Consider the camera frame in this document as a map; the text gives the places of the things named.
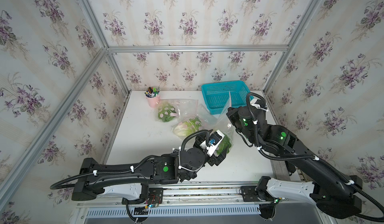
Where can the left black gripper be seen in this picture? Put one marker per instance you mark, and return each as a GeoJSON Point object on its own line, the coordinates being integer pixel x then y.
{"type": "Point", "coordinates": [214, 160]}

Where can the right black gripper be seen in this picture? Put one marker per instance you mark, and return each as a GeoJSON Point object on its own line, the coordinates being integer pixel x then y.
{"type": "Point", "coordinates": [233, 116]}

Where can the chinese cabbage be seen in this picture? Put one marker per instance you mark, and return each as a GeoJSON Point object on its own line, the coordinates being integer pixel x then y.
{"type": "Point", "coordinates": [225, 145]}
{"type": "Point", "coordinates": [166, 112]}
{"type": "Point", "coordinates": [187, 127]}

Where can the zip-top bag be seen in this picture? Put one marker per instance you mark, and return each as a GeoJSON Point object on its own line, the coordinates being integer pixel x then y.
{"type": "Point", "coordinates": [223, 124]}
{"type": "Point", "coordinates": [201, 120]}
{"type": "Point", "coordinates": [184, 107]}

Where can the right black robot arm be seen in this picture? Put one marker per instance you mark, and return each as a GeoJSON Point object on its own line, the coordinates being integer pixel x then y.
{"type": "Point", "coordinates": [334, 193]}

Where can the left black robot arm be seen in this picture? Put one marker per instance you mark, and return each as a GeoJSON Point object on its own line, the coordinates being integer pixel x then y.
{"type": "Point", "coordinates": [182, 164]}

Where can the teal plastic basket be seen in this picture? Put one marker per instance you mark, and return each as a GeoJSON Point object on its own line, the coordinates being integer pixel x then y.
{"type": "Point", "coordinates": [216, 95]}

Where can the pink pen cup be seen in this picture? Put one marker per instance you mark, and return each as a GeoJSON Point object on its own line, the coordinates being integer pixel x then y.
{"type": "Point", "coordinates": [153, 101]}

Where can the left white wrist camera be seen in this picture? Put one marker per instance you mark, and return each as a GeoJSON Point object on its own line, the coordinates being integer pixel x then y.
{"type": "Point", "coordinates": [212, 143]}

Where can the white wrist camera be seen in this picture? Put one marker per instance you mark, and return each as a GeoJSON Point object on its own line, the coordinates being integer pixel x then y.
{"type": "Point", "coordinates": [259, 104]}
{"type": "Point", "coordinates": [212, 143]}

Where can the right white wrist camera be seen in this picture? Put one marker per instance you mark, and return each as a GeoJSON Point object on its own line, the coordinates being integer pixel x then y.
{"type": "Point", "coordinates": [259, 104]}

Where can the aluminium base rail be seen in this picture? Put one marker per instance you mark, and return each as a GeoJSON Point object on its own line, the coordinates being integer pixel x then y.
{"type": "Point", "coordinates": [201, 192]}

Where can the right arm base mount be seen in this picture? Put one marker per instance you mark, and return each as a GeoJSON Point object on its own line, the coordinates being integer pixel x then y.
{"type": "Point", "coordinates": [257, 193]}

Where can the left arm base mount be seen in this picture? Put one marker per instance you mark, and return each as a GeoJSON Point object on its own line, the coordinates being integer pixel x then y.
{"type": "Point", "coordinates": [149, 196]}

